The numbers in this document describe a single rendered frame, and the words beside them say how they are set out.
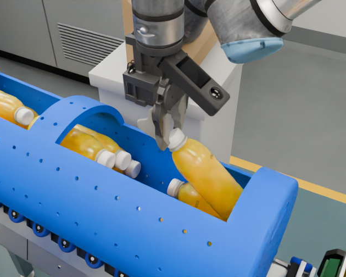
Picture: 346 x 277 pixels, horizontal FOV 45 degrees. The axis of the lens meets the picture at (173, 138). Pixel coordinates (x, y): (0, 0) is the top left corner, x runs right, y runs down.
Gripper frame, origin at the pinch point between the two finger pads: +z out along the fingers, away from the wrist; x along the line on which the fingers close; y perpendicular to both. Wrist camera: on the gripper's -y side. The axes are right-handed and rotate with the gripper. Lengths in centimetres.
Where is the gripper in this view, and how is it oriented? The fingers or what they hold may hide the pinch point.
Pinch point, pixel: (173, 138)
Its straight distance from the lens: 75.5
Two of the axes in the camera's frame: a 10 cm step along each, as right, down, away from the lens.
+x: -5.1, 5.9, -6.3
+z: 0.1, 7.3, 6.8
